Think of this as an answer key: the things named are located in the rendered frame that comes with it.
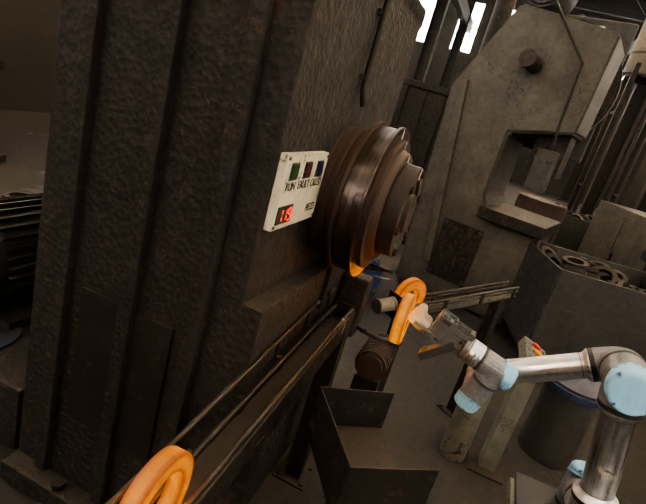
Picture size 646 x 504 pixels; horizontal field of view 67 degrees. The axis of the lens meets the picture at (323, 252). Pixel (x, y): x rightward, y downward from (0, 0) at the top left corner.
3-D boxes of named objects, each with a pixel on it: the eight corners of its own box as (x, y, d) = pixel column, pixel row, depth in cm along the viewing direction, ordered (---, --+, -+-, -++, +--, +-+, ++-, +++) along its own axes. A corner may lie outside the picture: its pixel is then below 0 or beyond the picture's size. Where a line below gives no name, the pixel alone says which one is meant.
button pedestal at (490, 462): (466, 472, 217) (520, 353, 198) (470, 442, 239) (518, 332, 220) (502, 489, 213) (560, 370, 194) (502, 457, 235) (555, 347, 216)
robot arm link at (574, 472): (593, 499, 156) (611, 465, 151) (599, 529, 143) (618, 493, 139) (554, 481, 159) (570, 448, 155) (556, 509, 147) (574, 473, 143)
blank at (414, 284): (396, 317, 205) (401, 321, 202) (389, 290, 195) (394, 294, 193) (423, 296, 209) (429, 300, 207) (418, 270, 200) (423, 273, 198)
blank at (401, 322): (398, 304, 137) (409, 308, 136) (410, 284, 151) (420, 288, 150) (384, 350, 143) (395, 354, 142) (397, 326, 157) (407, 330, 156)
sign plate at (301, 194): (262, 229, 111) (281, 152, 106) (305, 214, 135) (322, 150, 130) (271, 232, 111) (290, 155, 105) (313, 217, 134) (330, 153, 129)
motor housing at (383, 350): (321, 457, 201) (358, 345, 185) (338, 428, 222) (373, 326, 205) (350, 471, 198) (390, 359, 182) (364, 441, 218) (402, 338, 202)
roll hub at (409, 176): (366, 260, 139) (397, 165, 131) (388, 242, 165) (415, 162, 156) (385, 267, 137) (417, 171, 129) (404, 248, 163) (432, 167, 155)
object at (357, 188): (314, 286, 136) (362, 117, 122) (360, 252, 179) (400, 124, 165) (335, 295, 134) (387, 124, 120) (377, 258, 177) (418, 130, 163)
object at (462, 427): (436, 455, 223) (477, 358, 207) (440, 440, 234) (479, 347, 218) (462, 467, 219) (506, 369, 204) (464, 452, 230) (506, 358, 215)
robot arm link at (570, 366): (635, 333, 141) (464, 351, 161) (644, 348, 131) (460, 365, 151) (643, 371, 142) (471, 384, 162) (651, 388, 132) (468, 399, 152)
